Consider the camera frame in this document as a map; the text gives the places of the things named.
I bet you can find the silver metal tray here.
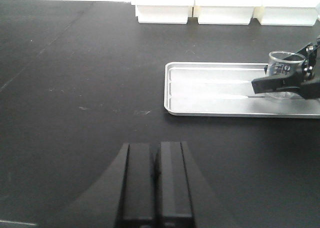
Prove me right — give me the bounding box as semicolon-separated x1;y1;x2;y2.
164;62;320;119

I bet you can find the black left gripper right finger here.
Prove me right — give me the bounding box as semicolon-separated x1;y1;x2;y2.
155;141;194;227

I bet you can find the white box right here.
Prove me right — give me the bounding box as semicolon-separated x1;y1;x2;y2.
253;0;320;27

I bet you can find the clear glass beaker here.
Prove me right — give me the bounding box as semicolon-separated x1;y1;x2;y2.
265;51;306;100

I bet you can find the white box middle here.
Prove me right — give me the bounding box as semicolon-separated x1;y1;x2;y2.
193;0;262;25

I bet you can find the white box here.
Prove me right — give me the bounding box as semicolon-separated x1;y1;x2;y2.
253;0;320;27
193;0;262;25
131;0;195;25

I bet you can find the white box left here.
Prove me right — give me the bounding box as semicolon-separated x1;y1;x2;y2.
131;0;195;25

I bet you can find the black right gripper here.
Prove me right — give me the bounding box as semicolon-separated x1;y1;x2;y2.
251;36;320;99

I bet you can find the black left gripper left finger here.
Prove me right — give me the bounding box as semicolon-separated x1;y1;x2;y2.
114;143;154;227

